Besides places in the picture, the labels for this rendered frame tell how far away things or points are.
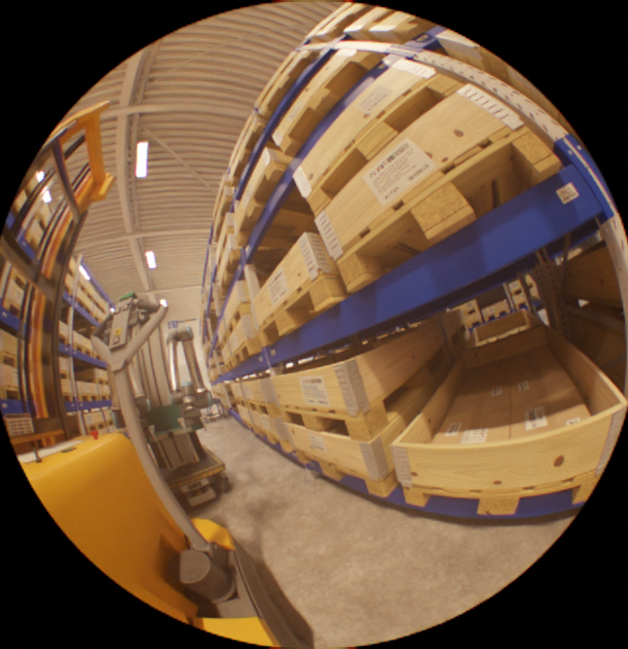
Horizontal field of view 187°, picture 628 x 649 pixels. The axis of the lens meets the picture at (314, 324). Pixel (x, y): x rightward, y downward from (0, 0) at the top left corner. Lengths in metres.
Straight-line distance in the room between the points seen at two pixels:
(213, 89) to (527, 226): 6.93
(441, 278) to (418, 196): 0.23
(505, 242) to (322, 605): 1.35
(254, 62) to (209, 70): 1.16
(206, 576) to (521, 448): 0.93
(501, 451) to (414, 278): 0.56
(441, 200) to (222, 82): 6.72
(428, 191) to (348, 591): 1.41
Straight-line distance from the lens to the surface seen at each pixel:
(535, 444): 0.63
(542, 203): 0.61
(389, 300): 0.62
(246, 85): 6.96
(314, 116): 1.30
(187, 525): 0.86
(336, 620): 1.05
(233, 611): 0.88
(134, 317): 0.77
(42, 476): 0.66
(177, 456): 2.12
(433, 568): 1.07
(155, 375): 2.05
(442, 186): 0.56
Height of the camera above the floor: 1.01
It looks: 9 degrees up
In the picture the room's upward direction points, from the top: 18 degrees counter-clockwise
